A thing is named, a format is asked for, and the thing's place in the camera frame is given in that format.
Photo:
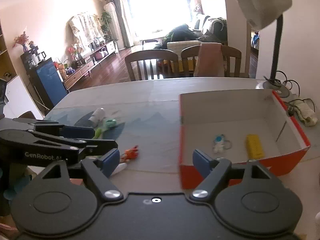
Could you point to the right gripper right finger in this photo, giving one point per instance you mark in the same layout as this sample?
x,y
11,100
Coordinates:
x,y
214,173

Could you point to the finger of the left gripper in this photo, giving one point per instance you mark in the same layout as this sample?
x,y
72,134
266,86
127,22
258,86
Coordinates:
x,y
75,132

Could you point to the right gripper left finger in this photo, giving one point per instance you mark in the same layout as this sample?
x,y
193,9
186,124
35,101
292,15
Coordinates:
x,y
97,173

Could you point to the green tube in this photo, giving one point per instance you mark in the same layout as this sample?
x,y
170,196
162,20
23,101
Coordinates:
x,y
98,133

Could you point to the silver cap clear bottle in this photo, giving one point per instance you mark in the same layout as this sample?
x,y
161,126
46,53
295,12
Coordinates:
x,y
97,116

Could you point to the astronaut keychain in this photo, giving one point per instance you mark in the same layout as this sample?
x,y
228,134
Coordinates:
x,y
221,144

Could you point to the red fish keychain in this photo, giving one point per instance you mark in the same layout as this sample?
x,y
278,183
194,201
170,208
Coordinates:
x,y
129,154

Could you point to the yellow rectangular block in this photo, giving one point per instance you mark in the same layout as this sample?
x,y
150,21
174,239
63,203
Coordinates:
x,y
254,147

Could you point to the red cardboard box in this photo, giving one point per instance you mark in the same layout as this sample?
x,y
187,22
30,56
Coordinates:
x,y
237,113

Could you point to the blue black cabinet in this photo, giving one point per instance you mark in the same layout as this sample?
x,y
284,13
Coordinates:
x,y
45,79

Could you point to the wooden tv cabinet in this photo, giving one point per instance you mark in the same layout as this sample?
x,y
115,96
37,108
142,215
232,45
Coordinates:
x,y
90,61

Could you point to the clothes rack with garments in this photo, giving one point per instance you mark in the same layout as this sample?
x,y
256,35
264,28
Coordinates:
x,y
86,29

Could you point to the pink cloth on chair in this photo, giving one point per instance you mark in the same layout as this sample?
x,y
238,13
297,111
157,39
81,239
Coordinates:
x,y
210,61

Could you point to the white rag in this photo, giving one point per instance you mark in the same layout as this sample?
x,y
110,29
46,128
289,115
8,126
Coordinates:
x,y
305,114

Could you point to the left wooden chair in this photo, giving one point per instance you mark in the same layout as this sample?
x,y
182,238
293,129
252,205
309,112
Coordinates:
x,y
152,64

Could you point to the wooden chair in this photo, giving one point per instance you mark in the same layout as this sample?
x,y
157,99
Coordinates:
x,y
152,64
231,56

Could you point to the right wooden chair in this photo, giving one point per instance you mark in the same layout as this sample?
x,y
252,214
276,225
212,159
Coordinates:
x,y
231,56

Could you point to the sofa with clothes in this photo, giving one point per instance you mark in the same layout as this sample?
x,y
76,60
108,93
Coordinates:
x,y
213,30

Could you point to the grey desk lamp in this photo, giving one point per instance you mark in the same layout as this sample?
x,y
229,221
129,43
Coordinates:
x,y
267,17

